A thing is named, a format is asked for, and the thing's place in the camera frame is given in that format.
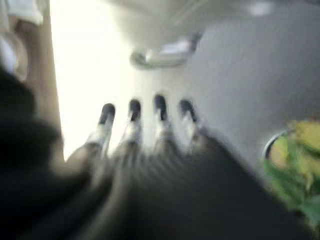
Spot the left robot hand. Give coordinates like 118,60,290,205
0,67,311,240

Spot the white duvet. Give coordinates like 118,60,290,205
0,0,45,26

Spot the plant pot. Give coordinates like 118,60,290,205
261,128,292,161

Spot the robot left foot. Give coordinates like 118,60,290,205
129,31,202,70

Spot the bowl of green vegetables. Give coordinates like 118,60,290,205
264,119,320,227

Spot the beige bedspread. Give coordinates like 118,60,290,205
13,0,65,162

